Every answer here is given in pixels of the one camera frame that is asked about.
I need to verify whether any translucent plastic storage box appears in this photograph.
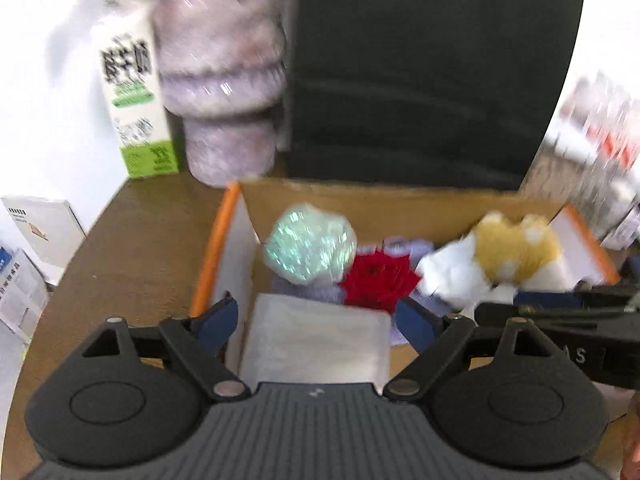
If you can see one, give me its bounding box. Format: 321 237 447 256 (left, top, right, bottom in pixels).
240 294 392 390

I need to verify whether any person's right hand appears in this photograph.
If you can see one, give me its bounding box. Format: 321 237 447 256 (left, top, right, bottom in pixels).
620 392 640 480

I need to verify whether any yellow white plush toy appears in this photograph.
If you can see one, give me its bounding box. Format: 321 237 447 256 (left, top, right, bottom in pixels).
470 210 576 291

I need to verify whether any red fabric rose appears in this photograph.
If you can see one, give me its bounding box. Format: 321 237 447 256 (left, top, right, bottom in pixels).
341 250 421 315

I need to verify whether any red cardboard pumpkin box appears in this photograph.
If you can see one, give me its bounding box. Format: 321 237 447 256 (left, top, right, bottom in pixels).
188 179 623 361

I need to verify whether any iridescent green glitter ball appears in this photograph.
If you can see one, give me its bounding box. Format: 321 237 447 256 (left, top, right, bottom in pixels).
262 203 357 286

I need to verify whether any left water bottle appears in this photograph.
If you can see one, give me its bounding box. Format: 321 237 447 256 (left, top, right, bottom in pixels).
544 73 608 165

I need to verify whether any water bottle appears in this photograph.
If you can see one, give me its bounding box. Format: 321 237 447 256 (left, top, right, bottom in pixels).
544 73 608 165
577 100 631 200

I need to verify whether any middle water bottle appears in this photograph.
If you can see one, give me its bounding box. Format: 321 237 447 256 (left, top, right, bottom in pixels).
577 100 631 200

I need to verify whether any black paper shopping bag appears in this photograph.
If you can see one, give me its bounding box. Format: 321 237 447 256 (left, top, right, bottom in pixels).
286 0 582 190

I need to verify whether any green white milk carton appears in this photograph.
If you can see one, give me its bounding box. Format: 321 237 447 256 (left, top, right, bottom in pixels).
98 0 181 179

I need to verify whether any purple marbled flower vase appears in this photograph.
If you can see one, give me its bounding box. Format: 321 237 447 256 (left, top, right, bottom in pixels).
153 0 286 188

